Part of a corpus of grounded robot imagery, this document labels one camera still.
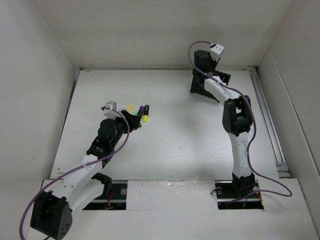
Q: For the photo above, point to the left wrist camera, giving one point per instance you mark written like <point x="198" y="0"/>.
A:
<point x="109" y="110"/>

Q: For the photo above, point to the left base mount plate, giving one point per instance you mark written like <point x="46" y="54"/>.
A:
<point x="116" y="200"/>

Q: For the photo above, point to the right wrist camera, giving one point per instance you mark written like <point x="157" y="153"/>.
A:
<point x="216" y="51"/>

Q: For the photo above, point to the black purple-capped highlighter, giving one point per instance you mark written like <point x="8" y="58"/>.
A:
<point x="141" y="112"/>

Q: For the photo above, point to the yellow pastel highlighter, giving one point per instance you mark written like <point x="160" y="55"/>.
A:
<point x="129" y="107"/>

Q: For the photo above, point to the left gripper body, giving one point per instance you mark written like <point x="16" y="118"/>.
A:
<point x="121" y="128"/>

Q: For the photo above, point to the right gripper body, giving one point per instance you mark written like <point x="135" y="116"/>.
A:
<point x="212" y="63"/>

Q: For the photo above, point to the black slotted organizer box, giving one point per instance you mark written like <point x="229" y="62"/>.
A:
<point x="198" y="82"/>

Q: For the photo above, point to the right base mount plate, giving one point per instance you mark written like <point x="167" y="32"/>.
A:
<point x="228" y="199"/>

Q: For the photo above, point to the metal rail on right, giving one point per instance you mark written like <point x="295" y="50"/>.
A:
<point x="280" y="161"/>

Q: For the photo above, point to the black yellow-capped highlighter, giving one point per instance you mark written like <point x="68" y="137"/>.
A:
<point x="145" y="116"/>

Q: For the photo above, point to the base mount plate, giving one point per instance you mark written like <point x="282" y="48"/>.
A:
<point x="228" y="199"/>
<point x="116" y="200"/>

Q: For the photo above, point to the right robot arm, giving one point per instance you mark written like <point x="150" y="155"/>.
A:
<point x="236" y="118"/>

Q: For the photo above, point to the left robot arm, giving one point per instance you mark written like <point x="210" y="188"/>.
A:
<point x="55" y="206"/>

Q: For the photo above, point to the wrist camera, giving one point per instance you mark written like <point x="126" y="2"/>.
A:
<point x="216" y="51"/>
<point x="109" y="110"/>

